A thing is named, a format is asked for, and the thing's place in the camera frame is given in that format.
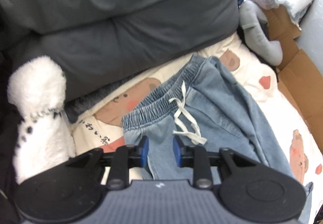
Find black garment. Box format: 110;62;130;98
0;51;22;224

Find grey fuzzy cloth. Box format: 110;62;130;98
64;87;115;124

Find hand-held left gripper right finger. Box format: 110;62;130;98
173;136;253;190

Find grey foil panel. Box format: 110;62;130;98
295;0;323;68

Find grey neck pillow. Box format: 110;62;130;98
238;0;283;66

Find large flat cardboard sheet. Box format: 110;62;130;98
262;5;323;152

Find cream bear printed blanket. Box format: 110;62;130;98
70;32;323;224

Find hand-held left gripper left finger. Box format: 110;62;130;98
67;136;150;190

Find white plush toy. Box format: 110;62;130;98
7;56;77;184

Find light blue jeans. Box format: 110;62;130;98
122;54;314;224

